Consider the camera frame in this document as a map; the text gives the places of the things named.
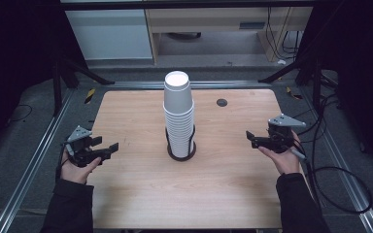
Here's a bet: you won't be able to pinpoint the person's right hand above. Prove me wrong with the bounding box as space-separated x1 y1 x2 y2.
257 130 304 177

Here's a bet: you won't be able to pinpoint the stack of white paper cups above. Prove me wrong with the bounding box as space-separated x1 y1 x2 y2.
162 70 196 159

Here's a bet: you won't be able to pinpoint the black metal stand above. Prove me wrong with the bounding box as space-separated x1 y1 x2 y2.
51 57 117 117
257 57 338 112

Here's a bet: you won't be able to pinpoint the right hand-held gripper cable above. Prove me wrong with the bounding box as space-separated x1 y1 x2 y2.
288 146 323 212

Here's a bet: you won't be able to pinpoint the left hand-held gripper cable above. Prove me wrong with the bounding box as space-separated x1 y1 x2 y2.
55 142 72 183

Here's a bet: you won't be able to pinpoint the black cables behind desk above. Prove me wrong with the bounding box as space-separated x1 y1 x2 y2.
266 6 303 61

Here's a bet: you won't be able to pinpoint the black looped floor cable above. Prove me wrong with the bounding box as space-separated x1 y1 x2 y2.
312 166 373 215

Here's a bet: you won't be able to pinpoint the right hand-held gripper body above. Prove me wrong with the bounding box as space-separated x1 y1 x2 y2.
266 113 307 154

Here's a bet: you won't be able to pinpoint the white cabinet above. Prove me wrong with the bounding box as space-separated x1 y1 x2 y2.
65 9 153 61

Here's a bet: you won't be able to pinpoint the metal floor rail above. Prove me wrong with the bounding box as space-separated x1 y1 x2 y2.
104 80 274 91
0 88 76 233
299 88 373 233

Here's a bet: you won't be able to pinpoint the thin black floor cable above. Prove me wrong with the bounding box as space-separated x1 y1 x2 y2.
7 103 34 126

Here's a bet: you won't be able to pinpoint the bundle of black floor cables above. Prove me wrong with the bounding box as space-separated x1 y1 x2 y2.
286 92 342 146

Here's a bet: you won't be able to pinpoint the yellow black floor tape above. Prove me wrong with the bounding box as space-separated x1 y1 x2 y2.
285 85 304 101
84 87 97 106

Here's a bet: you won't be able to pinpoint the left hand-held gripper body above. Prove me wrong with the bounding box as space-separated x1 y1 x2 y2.
63 125 95 168

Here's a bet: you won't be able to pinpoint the light wooden desk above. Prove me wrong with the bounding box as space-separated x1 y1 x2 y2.
144 6 315 64

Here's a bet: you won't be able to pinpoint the person's left hand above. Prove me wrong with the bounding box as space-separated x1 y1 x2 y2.
59 150 103 185

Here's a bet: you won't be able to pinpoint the hand-held gripper cable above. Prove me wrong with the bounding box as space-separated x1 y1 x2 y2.
288 146 323 212
55 142 72 183

